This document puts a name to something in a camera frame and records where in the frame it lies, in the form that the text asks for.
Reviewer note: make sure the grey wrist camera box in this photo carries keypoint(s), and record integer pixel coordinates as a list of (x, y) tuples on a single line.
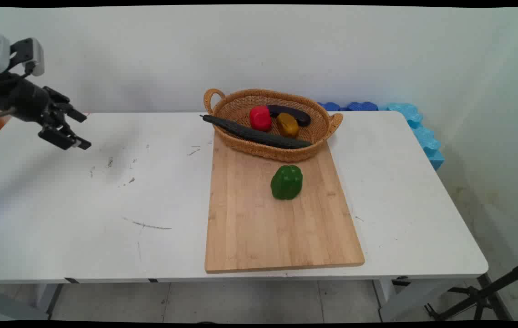
[(31, 52)]

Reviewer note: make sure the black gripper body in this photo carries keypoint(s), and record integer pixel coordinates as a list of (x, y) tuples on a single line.
[(20, 98)]

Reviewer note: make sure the dark green toy cucumber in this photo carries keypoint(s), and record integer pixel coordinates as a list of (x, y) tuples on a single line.
[(250, 133)]

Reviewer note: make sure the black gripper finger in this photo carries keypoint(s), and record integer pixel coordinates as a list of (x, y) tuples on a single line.
[(71, 110), (61, 139)]

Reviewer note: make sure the wooden cutting board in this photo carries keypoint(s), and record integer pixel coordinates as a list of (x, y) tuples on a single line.
[(277, 228)]

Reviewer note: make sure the white table leg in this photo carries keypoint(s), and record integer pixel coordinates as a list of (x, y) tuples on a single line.
[(13, 300), (404, 298)]

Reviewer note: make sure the woven wicker basket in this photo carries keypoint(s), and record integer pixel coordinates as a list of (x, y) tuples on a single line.
[(241, 107)]

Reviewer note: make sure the black tripod stand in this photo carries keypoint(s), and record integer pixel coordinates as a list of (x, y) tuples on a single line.
[(486, 294)]

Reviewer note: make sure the yellow toy bell pepper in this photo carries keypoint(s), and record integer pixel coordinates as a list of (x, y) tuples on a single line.
[(287, 125)]

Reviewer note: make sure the red toy bell pepper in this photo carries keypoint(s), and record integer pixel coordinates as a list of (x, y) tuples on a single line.
[(260, 118)]

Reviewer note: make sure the dark purple toy eggplant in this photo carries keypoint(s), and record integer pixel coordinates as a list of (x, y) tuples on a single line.
[(293, 114)]

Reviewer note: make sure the green toy bell pepper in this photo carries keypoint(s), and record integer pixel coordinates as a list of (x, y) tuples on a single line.
[(286, 182)]

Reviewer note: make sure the light blue foam mat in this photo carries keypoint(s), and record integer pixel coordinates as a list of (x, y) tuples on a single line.
[(425, 139)]

